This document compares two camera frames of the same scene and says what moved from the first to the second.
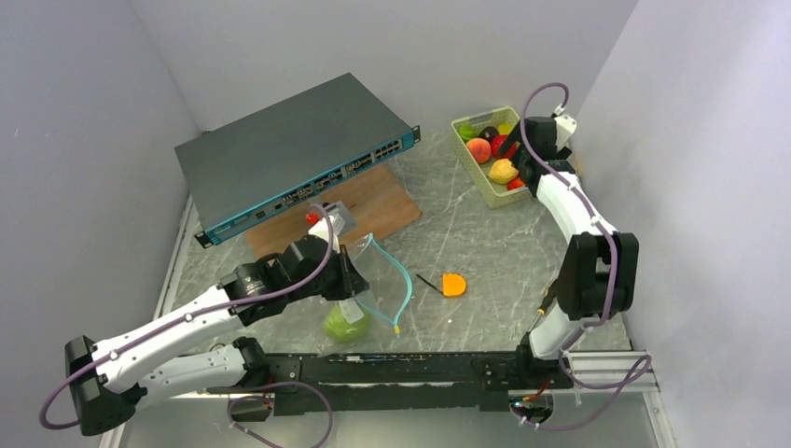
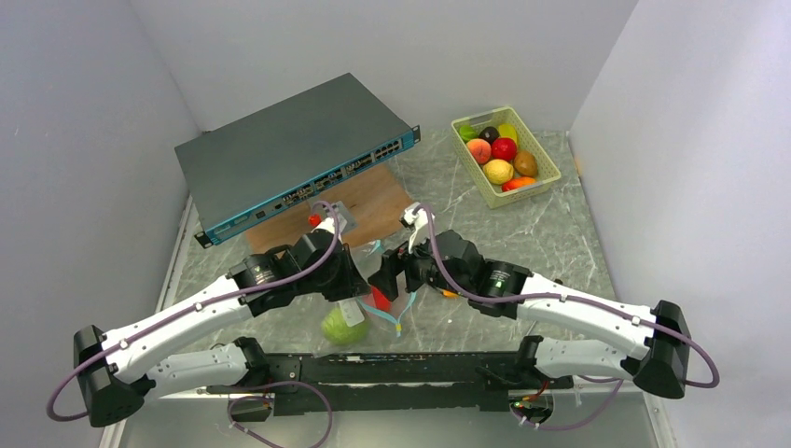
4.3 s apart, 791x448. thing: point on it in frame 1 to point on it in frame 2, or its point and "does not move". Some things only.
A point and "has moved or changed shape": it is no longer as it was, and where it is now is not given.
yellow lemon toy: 503,171 has moved or changed shape
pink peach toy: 480,149 does not move
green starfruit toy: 468,132 does not move
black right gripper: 509,141 to 394,260
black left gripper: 351,282 does not move
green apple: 342,331 does not move
